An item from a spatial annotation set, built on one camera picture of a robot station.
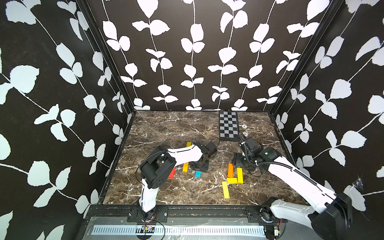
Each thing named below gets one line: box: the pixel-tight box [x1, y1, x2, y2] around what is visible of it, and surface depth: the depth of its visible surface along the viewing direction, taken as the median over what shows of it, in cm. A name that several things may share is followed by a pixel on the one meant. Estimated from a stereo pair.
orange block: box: [227, 163, 234, 178], surface depth 90 cm
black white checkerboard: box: [219, 110, 241, 142], surface depth 113 cm
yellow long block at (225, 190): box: [222, 181, 230, 199], surface depth 83 cm
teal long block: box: [195, 170, 202, 178], surface depth 88 cm
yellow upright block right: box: [236, 167, 244, 184], surface depth 88 cm
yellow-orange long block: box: [182, 162, 190, 173], surface depth 90 cm
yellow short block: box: [226, 177, 238, 184], surface depth 87 cm
